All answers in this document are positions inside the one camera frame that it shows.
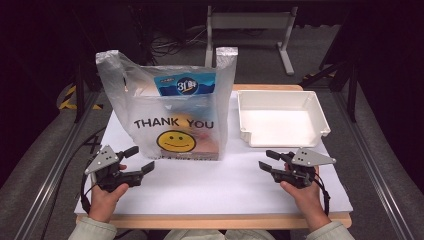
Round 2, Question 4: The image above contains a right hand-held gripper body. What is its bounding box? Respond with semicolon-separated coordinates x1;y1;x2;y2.
270;147;337;190

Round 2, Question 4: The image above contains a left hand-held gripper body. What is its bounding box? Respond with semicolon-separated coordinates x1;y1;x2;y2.
84;144;144;193

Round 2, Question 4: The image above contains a white plastic tray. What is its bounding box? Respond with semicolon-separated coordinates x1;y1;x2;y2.
237;89;332;148

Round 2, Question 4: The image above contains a clear plastic bag smiley print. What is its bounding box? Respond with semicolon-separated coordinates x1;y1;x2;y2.
95;46;239;162

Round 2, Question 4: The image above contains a blue snack packet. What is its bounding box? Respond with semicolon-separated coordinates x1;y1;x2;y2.
153;72;217;98

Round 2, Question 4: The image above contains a person's left hand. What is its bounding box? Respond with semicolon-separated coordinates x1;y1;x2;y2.
87;181;130;224

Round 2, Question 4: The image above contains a person's right hand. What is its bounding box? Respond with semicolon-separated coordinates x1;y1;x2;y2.
279;181;332;233

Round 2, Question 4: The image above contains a white table mat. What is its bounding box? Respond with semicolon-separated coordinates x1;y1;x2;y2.
73;90;354;215

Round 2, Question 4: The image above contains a yellow black hazard tape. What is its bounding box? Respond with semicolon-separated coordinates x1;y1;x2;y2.
58;84;104;111

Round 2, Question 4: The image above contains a black metal stand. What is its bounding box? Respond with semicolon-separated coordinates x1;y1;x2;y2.
298;59;359;124
73;59;103;124

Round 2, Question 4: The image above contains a wooden table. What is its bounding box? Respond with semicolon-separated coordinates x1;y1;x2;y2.
75;83;353;230

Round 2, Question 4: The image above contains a person's lap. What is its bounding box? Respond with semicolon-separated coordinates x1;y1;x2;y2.
163;229;278;240

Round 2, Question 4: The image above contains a white metal stand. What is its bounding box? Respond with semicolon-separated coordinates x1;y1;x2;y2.
203;5;299;76

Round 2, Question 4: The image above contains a black floor cable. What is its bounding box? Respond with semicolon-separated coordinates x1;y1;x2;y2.
39;126;108;240

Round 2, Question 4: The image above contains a right hand-held gripper cable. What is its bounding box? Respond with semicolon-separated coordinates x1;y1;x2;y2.
313;173;332;216

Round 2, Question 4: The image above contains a hand-held gripper cable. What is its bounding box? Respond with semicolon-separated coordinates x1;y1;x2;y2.
79;156;101;215
313;173;332;216

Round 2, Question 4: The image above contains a left hand-held gripper cable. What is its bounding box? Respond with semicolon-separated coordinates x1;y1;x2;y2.
79;156;101;215

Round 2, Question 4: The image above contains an aluminium floor rail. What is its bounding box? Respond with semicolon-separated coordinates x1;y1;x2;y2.
13;91;101;240
333;91;414;240

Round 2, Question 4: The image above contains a bundle of floor cables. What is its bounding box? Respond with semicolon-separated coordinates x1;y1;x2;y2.
133;6;214;64

